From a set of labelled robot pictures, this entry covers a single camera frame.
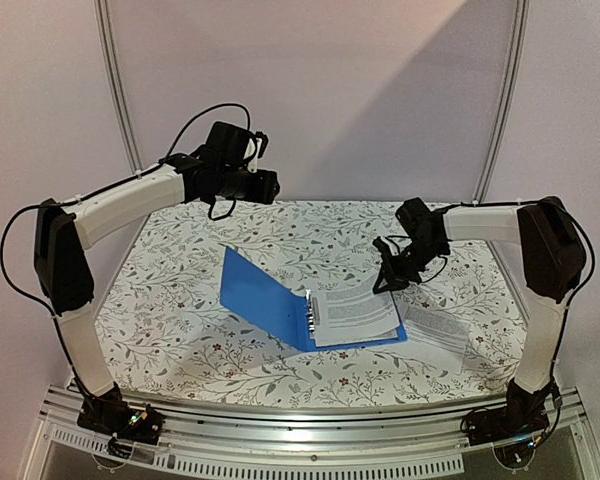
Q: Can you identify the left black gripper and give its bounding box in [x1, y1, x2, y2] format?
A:
[219, 166, 280, 204]

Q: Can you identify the printed text paper sheet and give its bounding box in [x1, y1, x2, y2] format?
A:
[313, 287, 406, 347]

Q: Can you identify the blue ring binder folder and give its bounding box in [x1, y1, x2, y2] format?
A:
[220, 248, 408, 353]

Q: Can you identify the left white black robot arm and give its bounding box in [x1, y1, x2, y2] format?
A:
[34, 121, 280, 434]

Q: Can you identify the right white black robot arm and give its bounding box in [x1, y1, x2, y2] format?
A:
[372, 196, 593, 436]

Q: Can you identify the floral patterned tablecloth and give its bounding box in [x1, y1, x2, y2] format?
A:
[96, 201, 526, 409]

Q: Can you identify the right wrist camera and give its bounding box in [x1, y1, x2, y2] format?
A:
[372, 237, 393, 258]

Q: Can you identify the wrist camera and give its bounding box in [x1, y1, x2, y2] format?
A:
[372, 237, 393, 258]
[243, 131, 269, 173]

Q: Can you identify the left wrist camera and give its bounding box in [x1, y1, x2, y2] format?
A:
[243, 131, 269, 173]

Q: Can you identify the aluminium front rail frame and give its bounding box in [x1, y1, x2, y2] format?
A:
[23, 387, 600, 479]

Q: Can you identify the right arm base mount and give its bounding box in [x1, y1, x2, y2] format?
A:
[460, 383, 562, 472]

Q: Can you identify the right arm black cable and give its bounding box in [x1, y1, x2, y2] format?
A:
[384, 199, 597, 441]

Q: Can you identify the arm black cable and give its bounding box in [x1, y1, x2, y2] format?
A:
[384, 199, 597, 441]
[0, 103, 254, 321]

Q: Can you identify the left aluminium vertical post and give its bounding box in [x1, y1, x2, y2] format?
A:
[94, 0, 142, 172]

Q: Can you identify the aluminium vertical post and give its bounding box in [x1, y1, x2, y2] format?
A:
[94, 0, 142, 172]
[472, 0, 529, 203]

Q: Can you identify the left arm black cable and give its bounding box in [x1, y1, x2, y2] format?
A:
[0, 103, 254, 321]

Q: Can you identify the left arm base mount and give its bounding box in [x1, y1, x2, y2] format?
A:
[77, 397, 165, 460]

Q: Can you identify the right aluminium vertical post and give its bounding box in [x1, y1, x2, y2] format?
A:
[472, 0, 529, 203]

